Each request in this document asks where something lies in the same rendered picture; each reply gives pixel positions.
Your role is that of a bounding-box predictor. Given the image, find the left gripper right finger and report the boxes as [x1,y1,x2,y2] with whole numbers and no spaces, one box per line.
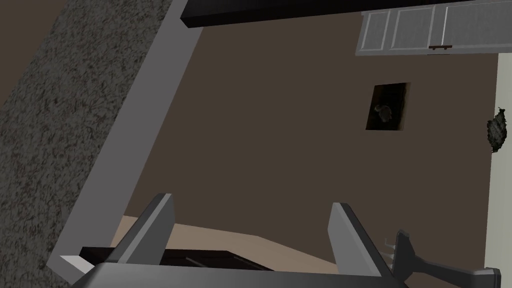
[327,201,397,278]

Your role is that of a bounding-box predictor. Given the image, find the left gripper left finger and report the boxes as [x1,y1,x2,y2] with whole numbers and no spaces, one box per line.
[104,193,176,266]

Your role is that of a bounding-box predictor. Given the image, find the dark leafy plant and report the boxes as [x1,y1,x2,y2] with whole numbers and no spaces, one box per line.
[486,107,508,155]

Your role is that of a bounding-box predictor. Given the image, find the grey wall shelf with utensils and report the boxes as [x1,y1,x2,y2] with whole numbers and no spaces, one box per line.
[379,229,502,288]

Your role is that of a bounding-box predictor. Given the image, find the dark framed wall picture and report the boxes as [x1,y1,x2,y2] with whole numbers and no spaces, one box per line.
[365,81,411,132]

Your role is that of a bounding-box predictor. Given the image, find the white panelled wall cabinet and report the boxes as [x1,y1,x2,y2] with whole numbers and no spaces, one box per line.
[355,0,512,57]

